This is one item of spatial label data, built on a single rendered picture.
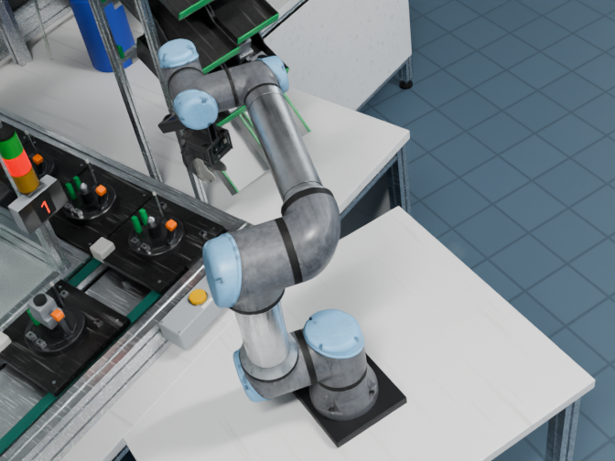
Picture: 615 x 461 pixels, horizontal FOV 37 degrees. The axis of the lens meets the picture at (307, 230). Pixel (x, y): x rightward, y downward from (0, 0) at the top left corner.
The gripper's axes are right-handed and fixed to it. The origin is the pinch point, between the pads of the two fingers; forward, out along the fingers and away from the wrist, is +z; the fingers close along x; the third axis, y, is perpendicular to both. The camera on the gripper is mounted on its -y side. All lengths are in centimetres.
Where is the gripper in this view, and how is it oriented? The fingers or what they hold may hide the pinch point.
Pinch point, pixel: (206, 176)
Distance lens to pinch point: 206.2
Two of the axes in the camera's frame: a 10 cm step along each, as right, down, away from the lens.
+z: 1.3, 6.9, 7.1
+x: 6.0, -6.3, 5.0
